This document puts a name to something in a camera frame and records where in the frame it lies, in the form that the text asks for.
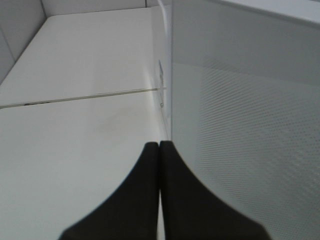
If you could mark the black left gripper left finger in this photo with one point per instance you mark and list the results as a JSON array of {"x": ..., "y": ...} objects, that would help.
[{"x": 131, "y": 211}]

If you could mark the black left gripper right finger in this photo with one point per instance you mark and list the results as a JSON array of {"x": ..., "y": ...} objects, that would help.
[{"x": 191, "y": 211}]

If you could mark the white microwave door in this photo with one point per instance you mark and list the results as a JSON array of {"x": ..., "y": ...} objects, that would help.
[{"x": 246, "y": 107}]

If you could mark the white neighbouring table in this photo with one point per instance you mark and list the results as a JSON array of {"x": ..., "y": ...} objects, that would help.
[{"x": 74, "y": 56}]

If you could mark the white microwave oven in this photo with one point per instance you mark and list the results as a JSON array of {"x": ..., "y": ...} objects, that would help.
[{"x": 163, "y": 75}]

